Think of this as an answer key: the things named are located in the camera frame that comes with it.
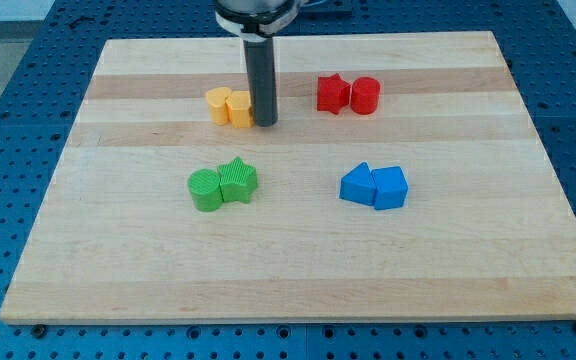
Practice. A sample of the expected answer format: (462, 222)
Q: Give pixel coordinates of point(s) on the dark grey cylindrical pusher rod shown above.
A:
(260, 66)

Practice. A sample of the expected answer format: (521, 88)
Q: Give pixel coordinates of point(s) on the yellow pentagon block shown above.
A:
(239, 108)

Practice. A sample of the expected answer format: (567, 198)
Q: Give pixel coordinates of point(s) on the yellow heart block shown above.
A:
(216, 99)

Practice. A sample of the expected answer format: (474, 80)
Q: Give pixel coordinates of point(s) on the red star block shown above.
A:
(333, 93)

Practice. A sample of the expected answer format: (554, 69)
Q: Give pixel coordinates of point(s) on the red cylinder block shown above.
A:
(365, 95)

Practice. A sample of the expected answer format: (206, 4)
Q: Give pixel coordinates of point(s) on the green star block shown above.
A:
(238, 180)

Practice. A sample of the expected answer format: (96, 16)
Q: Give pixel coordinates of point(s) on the green cylinder block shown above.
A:
(205, 190)

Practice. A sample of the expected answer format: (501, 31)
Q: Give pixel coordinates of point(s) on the blue triangle block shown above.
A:
(358, 185)

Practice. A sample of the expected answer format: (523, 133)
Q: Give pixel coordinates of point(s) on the blue cube block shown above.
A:
(391, 188)

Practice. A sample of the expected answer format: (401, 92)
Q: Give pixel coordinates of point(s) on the light wooden board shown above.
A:
(486, 232)

